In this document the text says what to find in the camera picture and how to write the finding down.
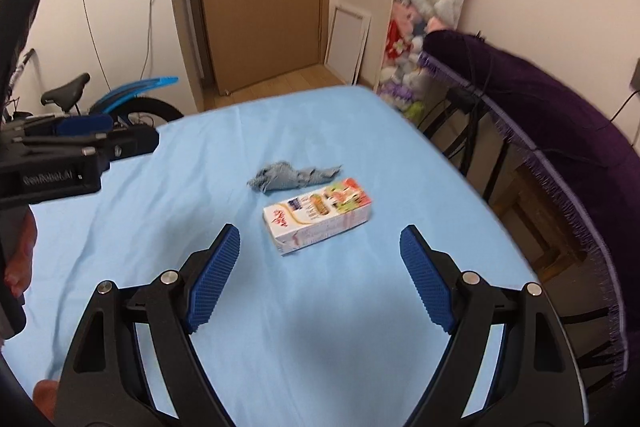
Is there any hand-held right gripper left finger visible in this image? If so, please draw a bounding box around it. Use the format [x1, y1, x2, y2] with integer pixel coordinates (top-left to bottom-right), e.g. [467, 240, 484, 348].
[54, 223, 242, 427]

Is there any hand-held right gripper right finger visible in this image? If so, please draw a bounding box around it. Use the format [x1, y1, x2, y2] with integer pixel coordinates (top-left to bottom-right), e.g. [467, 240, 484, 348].
[398, 224, 590, 427]

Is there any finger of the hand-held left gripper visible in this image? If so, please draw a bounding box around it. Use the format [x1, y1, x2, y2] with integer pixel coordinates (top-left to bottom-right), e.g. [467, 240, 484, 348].
[12, 126, 161, 174]
[10, 113, 115, 138]

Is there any white milk carton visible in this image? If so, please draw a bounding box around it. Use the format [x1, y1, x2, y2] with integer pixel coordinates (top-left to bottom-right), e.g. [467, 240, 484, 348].
[262, 177, 374, 258]

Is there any person's left hand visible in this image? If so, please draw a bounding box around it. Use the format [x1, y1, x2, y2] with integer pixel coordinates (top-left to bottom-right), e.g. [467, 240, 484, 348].
[2, 207, 40, 299]

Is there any bicycle with blue fender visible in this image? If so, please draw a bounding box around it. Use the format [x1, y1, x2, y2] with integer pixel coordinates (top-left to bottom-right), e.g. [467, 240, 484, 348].
[0, 49, 185, 134]

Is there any light blue sheet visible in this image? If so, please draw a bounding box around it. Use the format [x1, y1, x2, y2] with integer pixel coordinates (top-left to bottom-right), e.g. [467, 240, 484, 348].
[0, 86, 583, 427]

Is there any grey-blue crumpled cloth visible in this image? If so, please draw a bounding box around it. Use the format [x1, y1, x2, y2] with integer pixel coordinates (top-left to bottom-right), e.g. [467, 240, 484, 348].
[246, 160, 345, 194]

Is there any purple fringed fabric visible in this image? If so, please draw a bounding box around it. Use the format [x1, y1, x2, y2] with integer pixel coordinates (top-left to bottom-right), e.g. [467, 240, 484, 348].
[421, 29, 638, 380]

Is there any white framed panel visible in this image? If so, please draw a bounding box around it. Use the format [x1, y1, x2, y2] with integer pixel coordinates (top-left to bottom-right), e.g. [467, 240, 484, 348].
[324, 5, 373, 86]

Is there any white wall cable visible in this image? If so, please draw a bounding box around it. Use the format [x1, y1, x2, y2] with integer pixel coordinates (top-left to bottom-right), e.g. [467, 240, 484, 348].
[140, 0, 169, 81]

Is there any black metal chair frame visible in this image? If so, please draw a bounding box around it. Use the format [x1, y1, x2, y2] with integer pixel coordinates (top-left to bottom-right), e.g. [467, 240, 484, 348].
[417, 86, 506, 202]

